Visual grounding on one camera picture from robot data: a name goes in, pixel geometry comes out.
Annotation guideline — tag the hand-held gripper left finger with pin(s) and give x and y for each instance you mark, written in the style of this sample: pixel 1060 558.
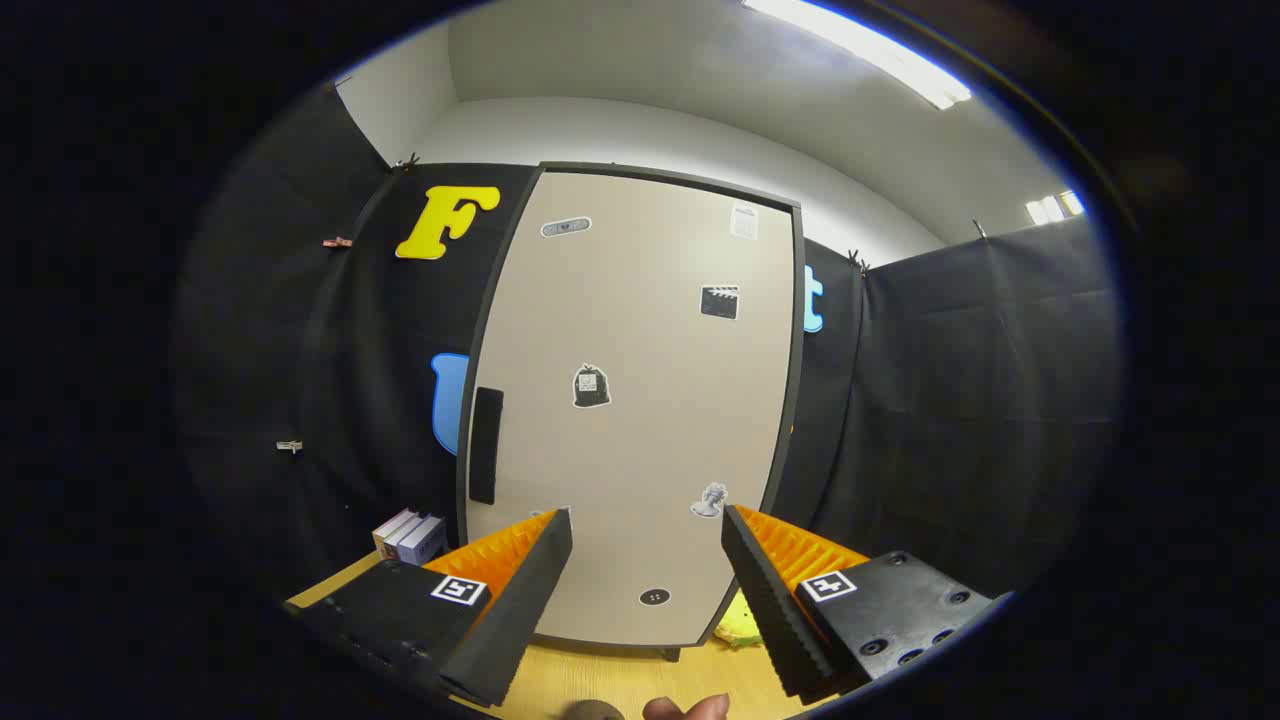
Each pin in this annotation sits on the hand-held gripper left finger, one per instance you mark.
pixel 520 610

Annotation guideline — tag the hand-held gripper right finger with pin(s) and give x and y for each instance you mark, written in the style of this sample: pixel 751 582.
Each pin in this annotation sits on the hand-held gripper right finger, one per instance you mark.
pixel 775 610

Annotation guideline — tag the beige shoe cabinet door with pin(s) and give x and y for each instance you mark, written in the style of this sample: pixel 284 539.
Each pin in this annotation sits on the beige shoe cabinet door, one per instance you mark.
pixel 640 450

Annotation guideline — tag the yellow plush toy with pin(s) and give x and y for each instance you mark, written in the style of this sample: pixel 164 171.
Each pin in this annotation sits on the yellow plush toy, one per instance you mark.
pixel 740 630

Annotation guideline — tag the blue grey book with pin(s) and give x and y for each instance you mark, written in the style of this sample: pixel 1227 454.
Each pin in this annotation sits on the blue grey book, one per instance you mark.
pixel 425 542

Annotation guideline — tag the beige book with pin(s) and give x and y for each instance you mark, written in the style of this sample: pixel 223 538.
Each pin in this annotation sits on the beige book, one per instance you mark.
pixel 388 528

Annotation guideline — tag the black backdrop cloth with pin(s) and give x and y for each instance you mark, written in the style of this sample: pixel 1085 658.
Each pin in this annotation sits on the black backdrop cloth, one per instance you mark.
pixel 950 400

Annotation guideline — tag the small ceiling light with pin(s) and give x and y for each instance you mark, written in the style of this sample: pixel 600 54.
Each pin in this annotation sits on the small ceiling light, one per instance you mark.
pixel 1055 207

